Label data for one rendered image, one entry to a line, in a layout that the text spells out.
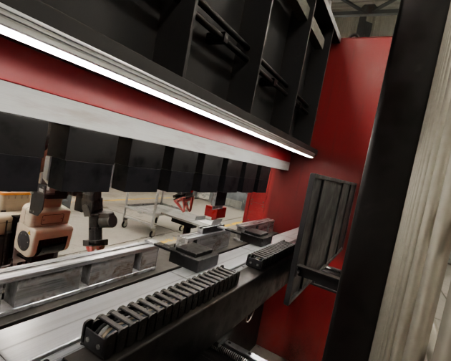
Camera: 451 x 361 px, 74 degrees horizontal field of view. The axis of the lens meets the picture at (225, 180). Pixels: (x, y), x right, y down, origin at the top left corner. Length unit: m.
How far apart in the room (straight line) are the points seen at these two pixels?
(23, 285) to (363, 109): 2.00
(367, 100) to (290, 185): 0.76
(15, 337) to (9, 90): 0.47
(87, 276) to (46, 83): 0.55
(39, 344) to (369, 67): 2.18
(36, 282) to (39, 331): 0.29
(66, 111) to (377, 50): 1.95
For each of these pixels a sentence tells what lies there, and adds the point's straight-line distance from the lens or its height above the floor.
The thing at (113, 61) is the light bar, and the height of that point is 1.47.
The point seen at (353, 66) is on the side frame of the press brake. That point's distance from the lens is 2.32.
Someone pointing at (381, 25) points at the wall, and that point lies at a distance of 9.07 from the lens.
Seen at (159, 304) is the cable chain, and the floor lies 1.04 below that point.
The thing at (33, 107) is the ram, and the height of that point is 1.36.
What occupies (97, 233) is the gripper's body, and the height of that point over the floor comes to 0.91.
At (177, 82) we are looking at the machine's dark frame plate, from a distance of 0.82.
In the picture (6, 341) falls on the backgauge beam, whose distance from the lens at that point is 0.64.
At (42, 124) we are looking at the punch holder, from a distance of 0.81.
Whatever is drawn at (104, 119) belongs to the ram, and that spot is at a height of 1.37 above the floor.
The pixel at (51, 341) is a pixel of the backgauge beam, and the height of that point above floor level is 0.98.
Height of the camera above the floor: 1.33
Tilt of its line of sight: 4 degrees down
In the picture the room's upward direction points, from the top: 11 degrees clockwise
